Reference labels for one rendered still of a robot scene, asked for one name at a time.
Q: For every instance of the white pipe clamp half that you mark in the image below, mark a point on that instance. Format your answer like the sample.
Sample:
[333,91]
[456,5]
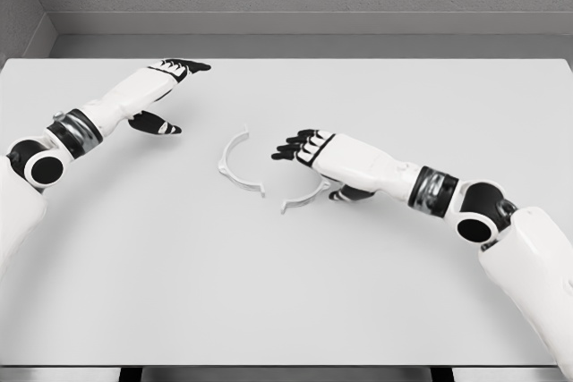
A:
[233,167]
[304,198]

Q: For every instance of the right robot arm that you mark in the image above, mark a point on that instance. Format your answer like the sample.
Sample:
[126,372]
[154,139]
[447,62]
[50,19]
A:
[492,239]

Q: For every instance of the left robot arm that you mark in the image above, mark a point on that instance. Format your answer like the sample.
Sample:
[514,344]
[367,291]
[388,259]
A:
[53,158]

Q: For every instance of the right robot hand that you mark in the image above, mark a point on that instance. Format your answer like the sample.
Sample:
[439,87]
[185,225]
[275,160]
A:
[349,156]

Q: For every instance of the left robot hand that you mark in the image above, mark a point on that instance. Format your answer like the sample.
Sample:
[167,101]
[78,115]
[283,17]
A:
[143,87]

